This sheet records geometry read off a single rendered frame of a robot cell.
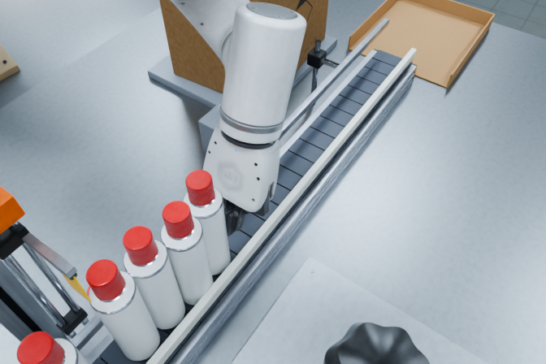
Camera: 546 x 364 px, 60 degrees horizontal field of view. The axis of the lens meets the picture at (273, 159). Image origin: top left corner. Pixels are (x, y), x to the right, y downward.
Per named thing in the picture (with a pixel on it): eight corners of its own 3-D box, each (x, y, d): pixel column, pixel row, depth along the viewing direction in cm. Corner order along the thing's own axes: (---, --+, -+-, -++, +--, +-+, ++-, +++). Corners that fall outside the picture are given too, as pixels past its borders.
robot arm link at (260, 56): (212, 92, 64) (231, 127, 56) (226, -7, 57) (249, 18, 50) (270, 93, 67) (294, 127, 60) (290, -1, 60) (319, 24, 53)
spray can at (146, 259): (155, 337, 66) (119, 265, 50) (145, 305, 69) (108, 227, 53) (191, 321, 67) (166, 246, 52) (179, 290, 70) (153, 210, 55)
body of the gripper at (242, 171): (202, 118, 61) (193, 187, 67) (266, 151, 58) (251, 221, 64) (236, 102, 67) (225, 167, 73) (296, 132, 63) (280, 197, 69)
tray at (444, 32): (447, 88, 108) (452, 75, 105) (347, 49, 118) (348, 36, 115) (490, 27, 124) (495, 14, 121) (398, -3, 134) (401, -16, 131)
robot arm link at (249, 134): (205, 106, 60) (201, 126, 61) (262, 134, 57) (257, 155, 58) (243, 89, 66) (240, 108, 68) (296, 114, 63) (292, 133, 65)
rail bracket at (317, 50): (331, 118, 102) (340, 55, 89) (303, 105, 104) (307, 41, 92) (340, 110, 103) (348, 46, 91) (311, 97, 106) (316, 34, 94)
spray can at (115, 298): (153, 366, 63) (114, 299, 48) (116, 358, 64) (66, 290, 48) (166, 328, 67) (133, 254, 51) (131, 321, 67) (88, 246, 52)
